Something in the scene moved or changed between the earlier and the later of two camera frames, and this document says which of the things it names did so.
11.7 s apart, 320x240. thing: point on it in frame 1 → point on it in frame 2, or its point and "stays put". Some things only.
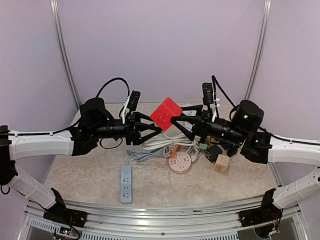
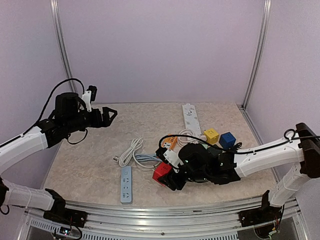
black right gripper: x=206 y=121 → x=172 y=181
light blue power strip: x=126 y=184 stays put
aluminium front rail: x=209 y=222 stays put
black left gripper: x=133 y=135 → x=106 y=121
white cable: x=169 y=139 → x=125 y=157
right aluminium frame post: x=261 y=47 stays put
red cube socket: x=162 y=115 → x=162 y=169
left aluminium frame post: x=60 y=38 stays put
